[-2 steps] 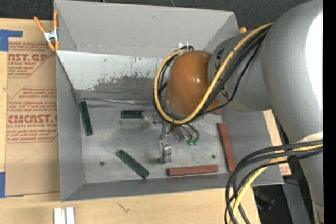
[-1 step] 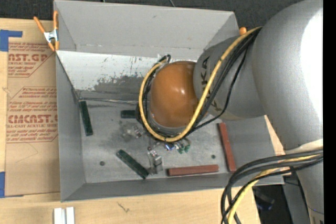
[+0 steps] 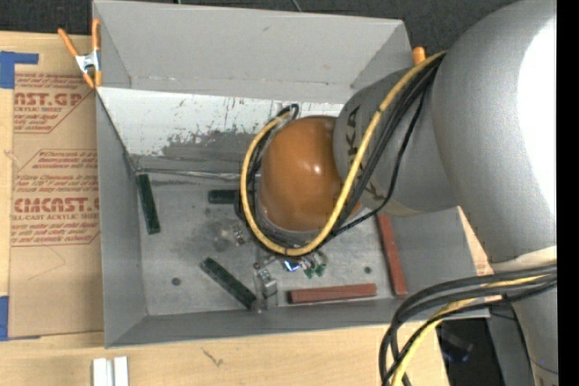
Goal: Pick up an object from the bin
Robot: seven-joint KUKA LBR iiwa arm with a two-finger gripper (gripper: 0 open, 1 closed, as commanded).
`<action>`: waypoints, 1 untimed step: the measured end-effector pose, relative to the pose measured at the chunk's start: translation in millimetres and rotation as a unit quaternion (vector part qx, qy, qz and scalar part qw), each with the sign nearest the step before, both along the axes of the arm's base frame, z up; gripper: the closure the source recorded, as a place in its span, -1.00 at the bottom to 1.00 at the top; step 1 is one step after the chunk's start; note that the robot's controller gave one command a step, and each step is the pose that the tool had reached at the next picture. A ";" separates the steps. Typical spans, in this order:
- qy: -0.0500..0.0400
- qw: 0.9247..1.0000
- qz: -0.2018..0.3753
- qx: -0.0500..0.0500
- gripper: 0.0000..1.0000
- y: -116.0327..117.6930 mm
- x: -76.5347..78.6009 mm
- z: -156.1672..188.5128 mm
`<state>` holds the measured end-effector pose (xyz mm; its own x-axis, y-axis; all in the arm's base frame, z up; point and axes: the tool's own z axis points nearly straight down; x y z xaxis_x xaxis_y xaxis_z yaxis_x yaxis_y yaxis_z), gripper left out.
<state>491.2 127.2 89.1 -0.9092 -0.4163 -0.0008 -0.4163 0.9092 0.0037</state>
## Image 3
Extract dark green flat block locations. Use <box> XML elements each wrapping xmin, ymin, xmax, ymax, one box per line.
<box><xmin>199</xmin><ymin>256</ymin><xmax>259</xmax><ymax>311</ymax></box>
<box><xmin>207</xmin><ymin>189</ymin><xmax>240</xmax><ymax>205</ymax></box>
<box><xmin>136</xmin><ymin>173</ymin><xmax>162</xmax><ymax>236</ymax></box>

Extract grey metal bin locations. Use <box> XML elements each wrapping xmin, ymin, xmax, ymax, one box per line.
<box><xmin>91</xmin><ymin>0</ymin><xmax>494</xmax><ymax>349</ymax></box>

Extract red-brown flat block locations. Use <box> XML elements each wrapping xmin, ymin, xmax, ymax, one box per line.
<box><xmin>286</xmin><ymin>282</ymin><xmax>378</xmax><ymax>306</ymax></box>
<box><xmin>375</xmin><ymin>213</ymin><xmax>410</xmax><ymax>299</ymax></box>

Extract brown cardboard board, red print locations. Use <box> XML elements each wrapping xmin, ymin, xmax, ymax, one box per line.
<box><xmin>0</xmin><ymin>30</ymin><xmax>106</xmax><ymax>341</ymax></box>

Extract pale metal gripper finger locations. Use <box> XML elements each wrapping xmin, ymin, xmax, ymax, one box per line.
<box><xmin>213</xmin><ymin>221</ymin><xmax>249</xmax><ymax>250</ymax></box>
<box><xmin>252</xmin><ymin>268</ymin><xmax>279</xmax><ymax>314</ymax></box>

